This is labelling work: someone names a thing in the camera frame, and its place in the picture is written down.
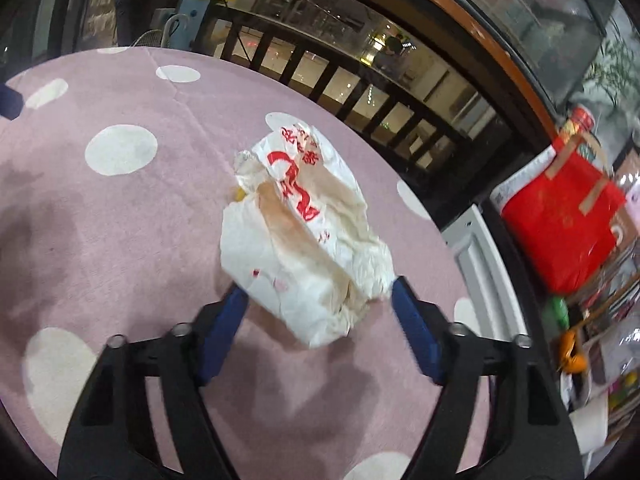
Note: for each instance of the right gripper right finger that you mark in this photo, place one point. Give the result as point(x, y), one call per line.
point(529, 435)

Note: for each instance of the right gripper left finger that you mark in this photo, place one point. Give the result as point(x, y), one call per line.
point(110, 434)

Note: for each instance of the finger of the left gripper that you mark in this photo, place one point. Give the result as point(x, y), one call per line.
point(11, 102)

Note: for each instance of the white red paper wrapper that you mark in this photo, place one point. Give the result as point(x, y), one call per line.
point(299, 242)

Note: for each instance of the white paper cup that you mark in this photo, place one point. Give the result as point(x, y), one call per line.
point(590, 424)

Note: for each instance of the orange fruit peel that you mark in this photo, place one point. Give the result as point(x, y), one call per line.
point(571, 360)

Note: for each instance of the pink polka dot tablecloth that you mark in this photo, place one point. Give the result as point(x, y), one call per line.
point(113, 182)

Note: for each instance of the white long drawer front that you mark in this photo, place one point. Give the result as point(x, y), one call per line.
point(490, 308)

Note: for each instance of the red tote bag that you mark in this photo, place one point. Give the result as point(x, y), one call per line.
point(562, 219)

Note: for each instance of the dark wooden railing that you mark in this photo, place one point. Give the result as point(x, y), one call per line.
point(448, 131)

